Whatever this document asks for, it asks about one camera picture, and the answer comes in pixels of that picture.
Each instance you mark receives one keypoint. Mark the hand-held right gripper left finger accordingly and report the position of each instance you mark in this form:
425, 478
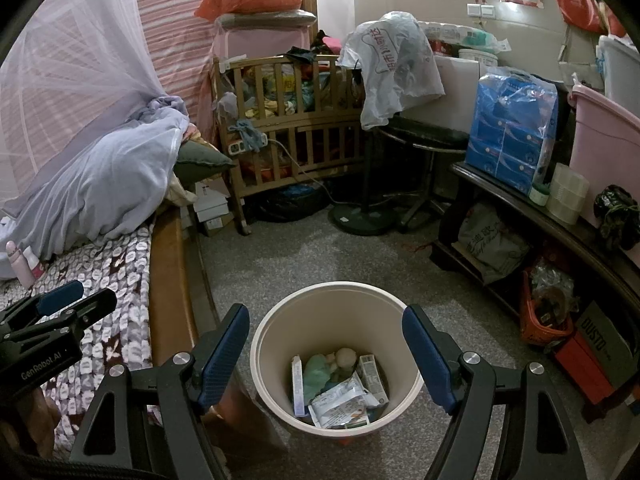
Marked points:
225, 355

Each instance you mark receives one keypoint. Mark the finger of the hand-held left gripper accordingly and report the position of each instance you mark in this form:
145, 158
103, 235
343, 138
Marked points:
62, 295
97, 302

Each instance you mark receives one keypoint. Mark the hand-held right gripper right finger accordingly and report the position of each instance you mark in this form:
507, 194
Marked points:
430, 355

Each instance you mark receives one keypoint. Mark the green white carton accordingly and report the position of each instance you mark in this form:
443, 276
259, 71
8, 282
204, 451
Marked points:
374, 380

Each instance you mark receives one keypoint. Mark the long blue white box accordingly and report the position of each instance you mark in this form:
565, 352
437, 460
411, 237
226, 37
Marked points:
298, 385

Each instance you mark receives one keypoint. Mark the cream round ball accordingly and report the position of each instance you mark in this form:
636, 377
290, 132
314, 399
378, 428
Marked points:
345, 358

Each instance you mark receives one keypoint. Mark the green fabric pouch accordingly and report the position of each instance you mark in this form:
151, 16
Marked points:
317, 377

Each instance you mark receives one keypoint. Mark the white orange snack packet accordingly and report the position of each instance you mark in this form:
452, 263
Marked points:
340, 400

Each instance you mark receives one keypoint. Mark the beige plastic bin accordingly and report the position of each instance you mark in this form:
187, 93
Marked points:
325, 315

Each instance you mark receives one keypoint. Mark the small white pink bottle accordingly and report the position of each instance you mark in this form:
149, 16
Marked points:
32, 262

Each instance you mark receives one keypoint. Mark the pink water bottle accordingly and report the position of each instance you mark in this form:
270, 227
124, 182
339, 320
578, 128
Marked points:
20, 267

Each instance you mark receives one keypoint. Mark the orange plastic basket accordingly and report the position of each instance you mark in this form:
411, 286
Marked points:
542, 327

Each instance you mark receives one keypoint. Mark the blue-grey quilt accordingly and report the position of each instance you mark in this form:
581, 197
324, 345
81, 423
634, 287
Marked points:
100, 185

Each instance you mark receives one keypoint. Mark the grey plastic bag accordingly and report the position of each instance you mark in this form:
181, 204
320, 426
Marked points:
490, 245

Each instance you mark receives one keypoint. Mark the small white cardboard box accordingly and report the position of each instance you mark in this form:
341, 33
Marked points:
210, 207

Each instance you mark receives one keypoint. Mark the red box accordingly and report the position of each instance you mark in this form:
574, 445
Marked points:
585, 375

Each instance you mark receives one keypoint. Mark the black plastic bag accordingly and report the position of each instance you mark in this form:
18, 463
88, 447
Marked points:
290, 202

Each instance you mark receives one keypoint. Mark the grey printed box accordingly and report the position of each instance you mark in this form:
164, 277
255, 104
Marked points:
600, 345

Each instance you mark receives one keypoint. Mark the dark wooden bench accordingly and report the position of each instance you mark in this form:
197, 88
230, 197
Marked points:
525, 208

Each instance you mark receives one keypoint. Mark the dark green pillow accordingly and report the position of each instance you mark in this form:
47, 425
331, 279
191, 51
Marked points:
205, 157

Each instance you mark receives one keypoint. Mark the small green lid jar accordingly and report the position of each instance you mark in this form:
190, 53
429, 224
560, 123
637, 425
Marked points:
540, 194

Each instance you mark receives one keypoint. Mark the white power strip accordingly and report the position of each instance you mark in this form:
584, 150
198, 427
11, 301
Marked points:
236, 148

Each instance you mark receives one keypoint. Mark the black stool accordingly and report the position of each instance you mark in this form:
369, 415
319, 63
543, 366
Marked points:
425, 137

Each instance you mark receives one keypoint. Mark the dark camouflage cloth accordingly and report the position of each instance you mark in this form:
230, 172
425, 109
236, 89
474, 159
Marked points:
615, 215

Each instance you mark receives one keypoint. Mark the blue tissue pack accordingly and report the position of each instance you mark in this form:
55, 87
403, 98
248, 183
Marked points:
505, 135

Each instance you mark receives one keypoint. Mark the white mosquito net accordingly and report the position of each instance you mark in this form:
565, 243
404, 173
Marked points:
60, 60

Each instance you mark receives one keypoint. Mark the wooden crib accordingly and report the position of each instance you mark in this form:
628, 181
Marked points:
300, 130

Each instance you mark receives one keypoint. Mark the large white cardboard box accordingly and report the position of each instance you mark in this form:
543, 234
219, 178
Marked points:
455, 90

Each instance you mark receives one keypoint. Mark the pink plastic tub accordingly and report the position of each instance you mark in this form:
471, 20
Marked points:
610, 150

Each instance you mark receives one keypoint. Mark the pile of clothes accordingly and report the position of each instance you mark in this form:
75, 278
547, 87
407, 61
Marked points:
280, 85

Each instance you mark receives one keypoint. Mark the white plastic bag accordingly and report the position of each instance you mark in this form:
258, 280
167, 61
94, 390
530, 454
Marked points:
395, 70

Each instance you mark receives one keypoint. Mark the pink striped curtain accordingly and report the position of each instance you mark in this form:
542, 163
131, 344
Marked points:
170, 20

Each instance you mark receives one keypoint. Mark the pink box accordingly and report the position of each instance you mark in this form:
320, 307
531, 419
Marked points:
260, 42

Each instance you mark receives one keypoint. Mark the toilet paper pack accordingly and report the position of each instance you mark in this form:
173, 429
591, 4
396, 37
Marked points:
450, 35

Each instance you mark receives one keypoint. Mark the white storage box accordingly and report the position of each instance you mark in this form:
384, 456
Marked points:
622, 70

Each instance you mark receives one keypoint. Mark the red paper bag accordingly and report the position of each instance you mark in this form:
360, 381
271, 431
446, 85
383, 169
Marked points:
575, 2

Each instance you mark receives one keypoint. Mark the wooden bed frame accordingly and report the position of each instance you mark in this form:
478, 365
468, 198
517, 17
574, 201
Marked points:
170, 270

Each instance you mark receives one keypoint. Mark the white light switch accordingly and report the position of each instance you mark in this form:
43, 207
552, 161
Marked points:
480, 10

